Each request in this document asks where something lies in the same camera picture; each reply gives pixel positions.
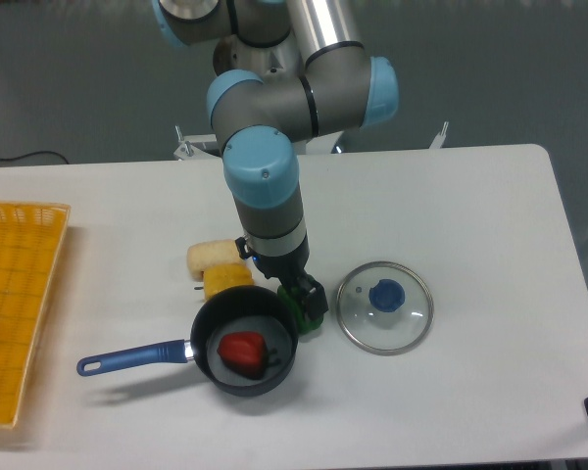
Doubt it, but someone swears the green toy bell pepper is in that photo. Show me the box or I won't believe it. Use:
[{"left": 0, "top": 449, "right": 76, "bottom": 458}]
[{"left": 276, "top": 286, "right": 324, "bottom": 335}]

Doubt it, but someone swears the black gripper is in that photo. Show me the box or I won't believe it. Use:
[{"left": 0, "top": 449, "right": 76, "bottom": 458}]
[{"left": 235, "top": 237, "right": 328, "bottom": 318}]

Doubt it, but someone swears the red toy bell pepper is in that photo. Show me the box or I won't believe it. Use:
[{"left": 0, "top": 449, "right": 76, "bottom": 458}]
[{"left": 217, "top": 331, "right": 281, "bottom": 380}]

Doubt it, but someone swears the black floor cable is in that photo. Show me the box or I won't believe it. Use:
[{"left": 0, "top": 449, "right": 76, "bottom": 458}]
[{"left": 0, "top": 150, "right": 70, "bottom": 165}]

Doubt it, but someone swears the beige toy bread roll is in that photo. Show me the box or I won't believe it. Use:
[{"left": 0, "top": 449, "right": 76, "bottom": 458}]
[{"left": 186, "top": 239, "right": 244, "bottom": 281}]

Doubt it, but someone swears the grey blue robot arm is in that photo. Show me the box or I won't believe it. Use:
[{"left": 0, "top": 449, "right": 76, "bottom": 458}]
[{"left": 153, "top": 1, "right": 399, "bottom": 320}]

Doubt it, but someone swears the black saucepan blue handle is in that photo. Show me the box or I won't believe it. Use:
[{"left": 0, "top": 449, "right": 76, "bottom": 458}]
[{"left": 76, "top": 286, "right": 298, "bottom": 398}]

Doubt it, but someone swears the glass pot lid blue knob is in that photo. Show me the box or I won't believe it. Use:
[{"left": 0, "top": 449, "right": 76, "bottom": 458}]
[{"left": 335, "top": 260, "right": 434, "bottom": 356}]

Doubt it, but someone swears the yellow wicker basket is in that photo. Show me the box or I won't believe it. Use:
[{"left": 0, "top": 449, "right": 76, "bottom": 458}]
[{"left": 0, "top": 201, "right": 71, "bottom": 429}]

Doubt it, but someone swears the yellow toy corn cob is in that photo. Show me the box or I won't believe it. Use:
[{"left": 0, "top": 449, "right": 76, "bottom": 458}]
[{"left": 202, "top": 263, "right": 255, "bottom": 301}]

